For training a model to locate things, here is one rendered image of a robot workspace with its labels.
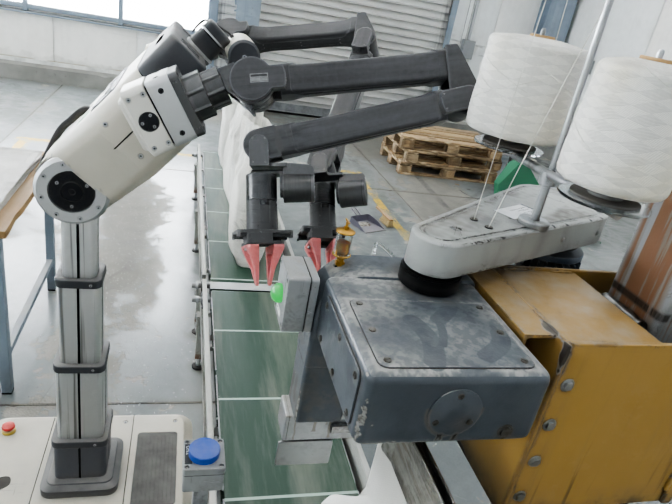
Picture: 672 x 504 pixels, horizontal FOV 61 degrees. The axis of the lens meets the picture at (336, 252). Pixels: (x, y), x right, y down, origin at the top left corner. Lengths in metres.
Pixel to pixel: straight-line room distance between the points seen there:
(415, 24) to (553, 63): 7.83
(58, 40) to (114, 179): 7.18
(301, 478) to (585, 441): 1.05
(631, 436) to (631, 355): 0.16
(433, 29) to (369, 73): 7.80
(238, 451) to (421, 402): 1.25
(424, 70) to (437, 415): 0.64
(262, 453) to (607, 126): 1.43
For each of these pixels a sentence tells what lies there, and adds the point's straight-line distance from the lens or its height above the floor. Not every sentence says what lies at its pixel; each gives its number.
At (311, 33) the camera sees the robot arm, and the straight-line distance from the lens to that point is 1.57.
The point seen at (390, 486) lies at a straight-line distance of 1.03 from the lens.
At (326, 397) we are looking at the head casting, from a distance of 0.92.
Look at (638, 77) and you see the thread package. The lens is 0.75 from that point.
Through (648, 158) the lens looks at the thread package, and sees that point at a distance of 0.76.
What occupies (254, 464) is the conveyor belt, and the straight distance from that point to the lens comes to 1.84.
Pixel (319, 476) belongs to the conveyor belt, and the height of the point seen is 0.38.
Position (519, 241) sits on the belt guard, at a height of 1.40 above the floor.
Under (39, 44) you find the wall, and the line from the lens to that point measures 8.51.
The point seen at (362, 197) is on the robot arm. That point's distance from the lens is 1.20.
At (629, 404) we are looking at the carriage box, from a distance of 0.95.
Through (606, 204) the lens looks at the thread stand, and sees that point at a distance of 0.79.
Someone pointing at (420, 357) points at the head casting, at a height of 1.34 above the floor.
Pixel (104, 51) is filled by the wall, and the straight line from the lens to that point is 8.38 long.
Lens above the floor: 1.69
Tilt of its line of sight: 24 degrees down
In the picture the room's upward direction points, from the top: 11 degrees clockwise
